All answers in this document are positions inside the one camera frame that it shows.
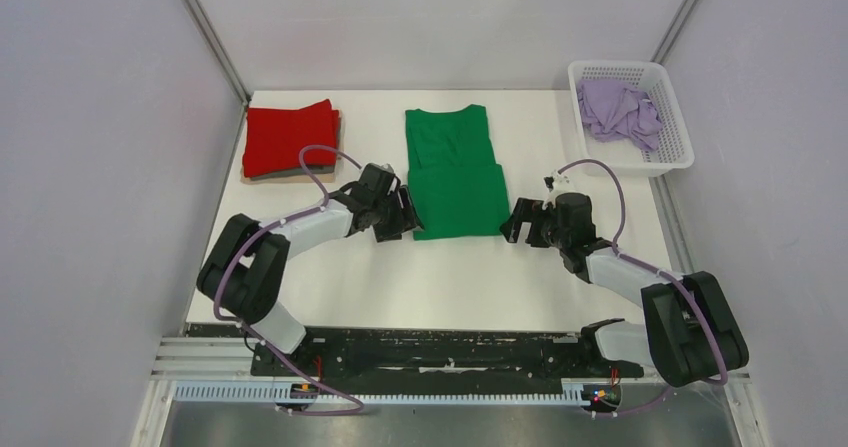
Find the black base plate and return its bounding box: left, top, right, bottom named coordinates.
left=185, top=323, right=645, bottom=399

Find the folded red t-shirt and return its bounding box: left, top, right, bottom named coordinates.
left=241, top=98, right=341, bottom=180

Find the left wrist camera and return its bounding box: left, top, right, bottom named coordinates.
left=359, top=163, right=397, bottom=195

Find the green t-shirt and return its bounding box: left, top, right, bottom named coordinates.
left=405, top=104, right=510, bottom=241

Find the left aluminium corner post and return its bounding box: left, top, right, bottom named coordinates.
left=181, top=0, right=251, bottom=106

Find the white slotted cable duct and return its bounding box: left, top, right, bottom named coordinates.
left=173, top=380, right=590, bottom=407

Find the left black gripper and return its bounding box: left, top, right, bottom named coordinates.
left=372, top=185, right=424, bottom=243

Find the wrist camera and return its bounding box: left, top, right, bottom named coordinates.
left=543, top=172, right=575, bottom=202
left=359, top=163, right=397, bottom=195

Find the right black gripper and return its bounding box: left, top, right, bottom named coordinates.
left=500, top=198, right=569, bottom=251

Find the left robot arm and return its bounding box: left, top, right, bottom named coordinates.
left=196, top=163, right=424, bottom=375

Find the aluminium corner post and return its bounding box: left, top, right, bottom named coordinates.
left=651, top=0, right=700, bottom=64
left=181, top=0, right=251, bottom=106

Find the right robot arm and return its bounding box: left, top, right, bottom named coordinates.
left=500, top=193, right=750, bottom=387

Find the crumpled purple t-shirt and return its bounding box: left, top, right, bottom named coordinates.
left=576, top=79, right=664, bottom=152

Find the white plastic basket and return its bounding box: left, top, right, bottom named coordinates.
left=568, top=60, right=695, bottom=178

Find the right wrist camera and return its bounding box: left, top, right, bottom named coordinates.
left=543, top=172, right=575, bottom=202

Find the right aluminium corner post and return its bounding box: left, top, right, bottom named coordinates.
left=651, top=0, right=700, bottom=64

